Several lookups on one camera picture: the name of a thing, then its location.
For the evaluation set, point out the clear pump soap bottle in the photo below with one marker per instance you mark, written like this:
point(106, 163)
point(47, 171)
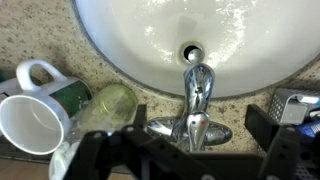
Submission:
point(110, 106)

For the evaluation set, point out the blue and white tube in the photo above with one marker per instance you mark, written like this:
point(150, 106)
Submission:
point(310, 129)

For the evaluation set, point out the chrome faucet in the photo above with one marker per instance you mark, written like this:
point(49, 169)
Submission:
point(196, 96)

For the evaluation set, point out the white oval sink basin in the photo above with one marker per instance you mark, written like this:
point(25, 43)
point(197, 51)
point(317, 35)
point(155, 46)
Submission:
point(233, 33)

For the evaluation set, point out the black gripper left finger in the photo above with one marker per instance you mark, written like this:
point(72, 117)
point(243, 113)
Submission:
point(133, 156)

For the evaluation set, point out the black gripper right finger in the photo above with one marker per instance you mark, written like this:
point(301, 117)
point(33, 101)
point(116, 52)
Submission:
point(283, 153)

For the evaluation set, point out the white mug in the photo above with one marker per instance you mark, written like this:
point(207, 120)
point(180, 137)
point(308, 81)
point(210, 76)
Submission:
point(30, 123)

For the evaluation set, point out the white toothpaste tube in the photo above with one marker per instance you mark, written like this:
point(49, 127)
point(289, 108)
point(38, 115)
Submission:
point(308, 99)

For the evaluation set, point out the metal mesh basket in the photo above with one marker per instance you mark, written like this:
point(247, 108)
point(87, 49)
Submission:
point(283, 105)

